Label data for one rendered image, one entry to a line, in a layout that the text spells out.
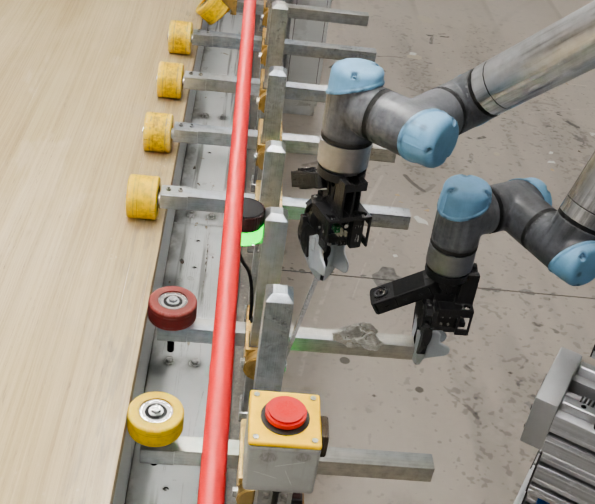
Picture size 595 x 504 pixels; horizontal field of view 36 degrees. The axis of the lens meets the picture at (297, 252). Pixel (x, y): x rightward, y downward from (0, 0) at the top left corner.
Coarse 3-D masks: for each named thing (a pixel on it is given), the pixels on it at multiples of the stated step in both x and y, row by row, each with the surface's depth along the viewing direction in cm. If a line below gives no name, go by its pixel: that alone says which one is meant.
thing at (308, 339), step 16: (208, 320) 153; (160, 336) 152; (176, 336) 152; (192, 336) 152; (208, 336) 152; (240, 336) 152; (304, 336) 153; (320, 336) 153; (384, 336) 155; (400, 336) 156; (320, 352) 154; (336, 352) 155; (352, 352) 155; (368, 352) 155; (384, 352) 155; (400, 352) 155
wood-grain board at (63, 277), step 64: (0, 0) 244; (64, 0) 249; (128, 0) 254; (192, 0) 260; (0, 64) 213; (64, 64) 217; (128, 64) 221; (192, 64) 225; (0, 128) 189; (64, 128) 192; (128, 128) 195; (0, 192) 170; (64, 192) 172; (0, 256) 154; (64, 256) 156; (128, 256) 158; (0, 320) 141; (64, 320) 143; (128, 320) 145; (0, 384) 130; (64, 384) 132; (128, 384) 133; (0, 448) 121; (64, 448) 122
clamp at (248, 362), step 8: (248, 312) 155; (248, 320) 153; (248, 328) 151; (248, 336) 150; (248, 344) 148; (248, 352) 148; (256, 352) 147; (240, 360) 148; (248, 360) 146; (248, 368) 147; (248, 376) 148
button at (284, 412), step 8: (272, 400) 88; (280, 400) 88; (288, 400) 88; (296, 400) 88; (272, 408) 87; (280, 408) 87; (288, 408) 87; (296, 408) 87; (304, 408) 88; (272, 416) 86; (280, 416) 86; (288, 416) 86; (296, 416) 86; (304, 416) 87; (272, 424) 86; (280, 424) 86; (288, 424) 86; (296, 424) 86
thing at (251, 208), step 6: (246, 198) 136; (246, 204) 135; (252, 204) 135; (258, 204) 135; (246, 210) 134; (252, 210) 134; (258, 210) 134; (246, 216) 132; (252, 216) 132; (240, 252) 139; (258, 252) 138; (240, 258) 139; (258, 258) 138; (246, 264) 140; (246, 270) 140; (252, 282) 142; (252, 288) 142; (252, 294) 143; (252, 300) 144; (252, 306) 144; (252, 312) 145; (252, 318) 146
